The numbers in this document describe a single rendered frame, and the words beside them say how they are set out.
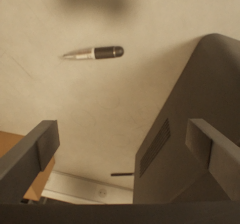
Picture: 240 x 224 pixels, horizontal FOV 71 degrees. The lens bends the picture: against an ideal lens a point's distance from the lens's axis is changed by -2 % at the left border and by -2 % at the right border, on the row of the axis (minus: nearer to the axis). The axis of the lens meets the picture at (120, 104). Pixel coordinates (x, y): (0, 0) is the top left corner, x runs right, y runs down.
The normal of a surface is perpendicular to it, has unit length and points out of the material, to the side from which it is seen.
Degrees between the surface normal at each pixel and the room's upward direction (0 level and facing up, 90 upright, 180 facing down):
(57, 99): 0
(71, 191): 90
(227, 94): 90
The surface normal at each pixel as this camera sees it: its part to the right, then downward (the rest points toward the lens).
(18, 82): -0.11, 0.63
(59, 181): 0.25, -0.73
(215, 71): -0.96, -0.26
